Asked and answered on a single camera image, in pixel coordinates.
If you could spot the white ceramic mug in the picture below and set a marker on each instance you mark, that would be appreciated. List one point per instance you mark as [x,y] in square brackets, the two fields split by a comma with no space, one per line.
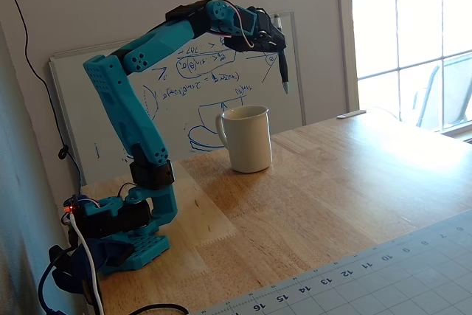
[249,141]

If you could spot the patio chair outside window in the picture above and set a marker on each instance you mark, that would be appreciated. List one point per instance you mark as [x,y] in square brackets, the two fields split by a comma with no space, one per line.
[453,90]

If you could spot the small white flat strip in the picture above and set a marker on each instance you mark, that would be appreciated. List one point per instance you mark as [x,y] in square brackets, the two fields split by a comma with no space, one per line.
[350,114]

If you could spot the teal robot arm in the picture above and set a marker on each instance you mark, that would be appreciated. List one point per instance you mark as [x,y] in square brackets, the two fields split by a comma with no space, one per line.
[125,108]

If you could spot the white window frame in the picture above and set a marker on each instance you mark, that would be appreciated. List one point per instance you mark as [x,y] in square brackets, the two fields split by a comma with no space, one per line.
[346,34]

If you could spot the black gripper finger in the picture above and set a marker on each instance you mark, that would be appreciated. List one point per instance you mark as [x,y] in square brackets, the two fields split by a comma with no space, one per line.
[250,46]
[277,39]

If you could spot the dark blue silver pen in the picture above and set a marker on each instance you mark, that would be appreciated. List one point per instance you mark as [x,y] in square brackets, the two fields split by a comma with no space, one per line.
[284,69]

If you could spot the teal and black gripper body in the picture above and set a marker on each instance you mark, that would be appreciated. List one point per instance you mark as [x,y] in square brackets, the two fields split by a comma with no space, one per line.
[266,39]

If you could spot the grey gridded cutting mat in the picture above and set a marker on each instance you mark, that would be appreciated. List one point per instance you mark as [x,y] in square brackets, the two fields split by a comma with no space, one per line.
[368,282]

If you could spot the navy blue table clamp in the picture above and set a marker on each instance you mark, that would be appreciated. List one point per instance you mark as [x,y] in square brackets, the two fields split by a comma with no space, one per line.
[107,252]

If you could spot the whiteboard with blue writing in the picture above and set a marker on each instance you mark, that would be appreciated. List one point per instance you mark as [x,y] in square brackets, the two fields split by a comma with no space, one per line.
[206,116]

